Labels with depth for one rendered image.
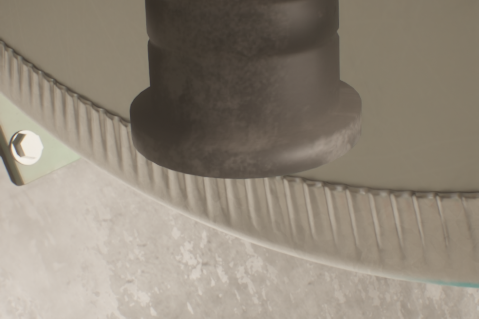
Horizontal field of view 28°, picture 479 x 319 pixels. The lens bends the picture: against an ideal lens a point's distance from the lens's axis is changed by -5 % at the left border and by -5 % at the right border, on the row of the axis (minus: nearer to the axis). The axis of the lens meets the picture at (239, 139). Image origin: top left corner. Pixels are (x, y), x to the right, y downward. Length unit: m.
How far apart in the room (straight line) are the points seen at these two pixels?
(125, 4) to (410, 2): 0.17
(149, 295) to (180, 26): 0.95
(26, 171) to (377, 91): 0.68
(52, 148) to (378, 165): 0.67
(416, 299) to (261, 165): 1.24
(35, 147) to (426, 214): 0.67
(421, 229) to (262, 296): 0.81
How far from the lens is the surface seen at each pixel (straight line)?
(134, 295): 1.10
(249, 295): 1.19
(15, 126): 1.03
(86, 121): 0.55
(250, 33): 0.16
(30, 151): 1.01
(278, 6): 0.16
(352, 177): 0.42
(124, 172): 0.54
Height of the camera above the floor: 0.94
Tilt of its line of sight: 51 degrees down
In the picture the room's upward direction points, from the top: 75 degrees clockwise
